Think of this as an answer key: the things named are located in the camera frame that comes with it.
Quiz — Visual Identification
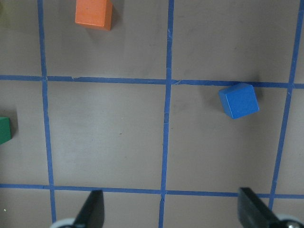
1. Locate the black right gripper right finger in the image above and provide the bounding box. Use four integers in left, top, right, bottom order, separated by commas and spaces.
237, 187, 285, 228

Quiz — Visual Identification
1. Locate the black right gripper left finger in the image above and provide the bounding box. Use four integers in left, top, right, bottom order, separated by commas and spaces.
72, 190, 105, 228

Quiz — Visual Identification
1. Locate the blue wooden block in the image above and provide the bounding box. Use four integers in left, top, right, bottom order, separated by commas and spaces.
218, 83, 259, 119

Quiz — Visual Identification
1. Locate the green wooden block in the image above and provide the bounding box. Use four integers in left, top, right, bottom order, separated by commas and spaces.
0, 117, 11, 144

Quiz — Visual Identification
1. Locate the orange wooden block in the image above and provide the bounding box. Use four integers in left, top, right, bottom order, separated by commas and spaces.
75, 0, 113, 31

